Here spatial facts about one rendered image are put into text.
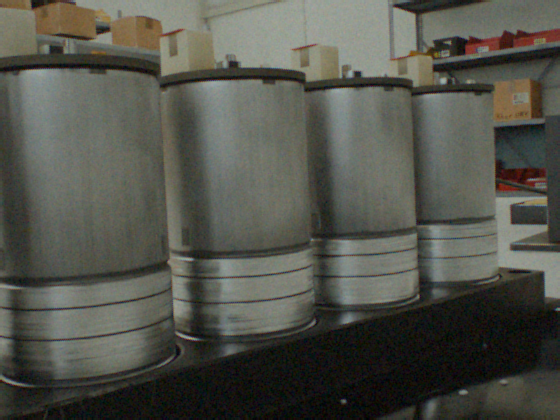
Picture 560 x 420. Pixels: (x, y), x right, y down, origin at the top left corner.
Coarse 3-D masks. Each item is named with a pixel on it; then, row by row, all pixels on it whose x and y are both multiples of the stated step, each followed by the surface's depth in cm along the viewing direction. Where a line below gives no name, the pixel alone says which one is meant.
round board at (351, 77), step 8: (344, 72) 12; (352, 72) 12; (360, 72) 12; (320, 80) 12; (328, 80) 12; (336, 80) 12; (344, 80) 12; (352, 80) 12; (360, 80) 12; (368, 80) 12; (376, 80) 12; (384, 80) 12; (392, 80) 12; (400, 80) 12; (408, 80) 12; (304, 88) 12; (312, 88) 12; (408, 88) 13
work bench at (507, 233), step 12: (504, 204) 66; (504, 216) 53; (504, 228) 44; (516, 228) 44; (528, 228) 44; (540, 228) 43; (504, 240) 38; (516, 240) 38; (504, 252) 33; (516, 252) 33; (528, 252) 33; (540, 252) 33; (504, 264) 30; (516, 264) 29; (528, 264) 29; (540, 264) 29; (552, 264) 29; (552, 276) 26; (552, 288) 24
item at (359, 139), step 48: (336, 96) 12; (384, 96) 12; (336, 144) 12; (384, 144) 12; (336, 192) 12; (384, 192) 12; (336, 240) 12; (384, 240) 12; (336, 288) 12; (384, 288) 12
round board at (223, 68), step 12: (180, 72) 10; (192, 72) 10; (204, 72) 10; (216, 72) 10; (228, 72) 10; (240, 72) 10; (252, 72) 10; (264, 72) 10; (276, 72) 10; (288, 72) 11; (300, 72) 11
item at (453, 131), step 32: (416, 96) 14; (448, 96) 14; (480, 96) 14; (416, 128) 14; (448, 128) 14; (480, 128) 14; (416, 160) 14; (448, 160) 14; (480, 160) 14; (416, 192) 14; (448, 192) 14; (480, 192) 14; (416, 224) 14; (448, 224) 14; (480, 224) 14; (448, 256) 14; (480, 256) 14
